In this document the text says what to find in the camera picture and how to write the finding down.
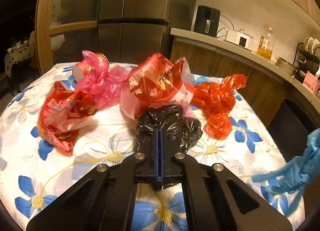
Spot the black plastic bag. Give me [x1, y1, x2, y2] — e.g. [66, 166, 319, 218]
[134, 104, 203, 153]

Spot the orange red plastic bag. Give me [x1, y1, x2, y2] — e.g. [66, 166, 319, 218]
[191, 74, 247, 140]

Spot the pink plastic bag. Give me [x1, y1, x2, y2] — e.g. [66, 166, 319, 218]
[74, 63, 129, 109]

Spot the blue plastic bag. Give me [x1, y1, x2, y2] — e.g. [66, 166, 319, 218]
[251, 129, 319, 217]

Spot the kitchen counter with cabinets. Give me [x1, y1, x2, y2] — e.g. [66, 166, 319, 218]
[170, 28, 319, 127]

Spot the black trash bin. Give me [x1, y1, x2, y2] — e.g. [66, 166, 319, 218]
[267, 98, 316, 162]

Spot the red white printed plastic bag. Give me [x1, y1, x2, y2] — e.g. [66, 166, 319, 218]
[120, 53, 194, 119]

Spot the floral white blue tablecloth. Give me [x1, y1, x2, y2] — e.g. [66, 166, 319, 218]
[1, 63, 294, 230]

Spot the red paper cup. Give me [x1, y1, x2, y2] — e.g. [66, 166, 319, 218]
[72, 50, 109, 83]

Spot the white rice cooker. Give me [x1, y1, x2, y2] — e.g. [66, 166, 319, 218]
[225, 29, 253, 51]

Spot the black air fryer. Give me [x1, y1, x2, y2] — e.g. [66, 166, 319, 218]
[194, 5, 221, 37]

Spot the cooking oil bottle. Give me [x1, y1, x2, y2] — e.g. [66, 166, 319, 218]
[257, 25, 274, 61]

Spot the steel bowl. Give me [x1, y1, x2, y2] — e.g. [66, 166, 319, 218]
[276, 57, 296, 75]

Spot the dark steel refrigerator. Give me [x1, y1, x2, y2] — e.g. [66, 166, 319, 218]
[98, 0, 196, 64]

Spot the pink utensil box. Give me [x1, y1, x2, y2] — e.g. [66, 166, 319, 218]
[303, 71, 319, 94]

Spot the distant dotted cloth table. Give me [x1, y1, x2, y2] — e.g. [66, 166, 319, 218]
[4, 31, 36, 78]

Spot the black dish rack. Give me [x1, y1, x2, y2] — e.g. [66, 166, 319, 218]
[293, 37, 319, 83]

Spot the wooden glass door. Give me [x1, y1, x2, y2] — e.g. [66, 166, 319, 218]
[35, 0, 100, 74]

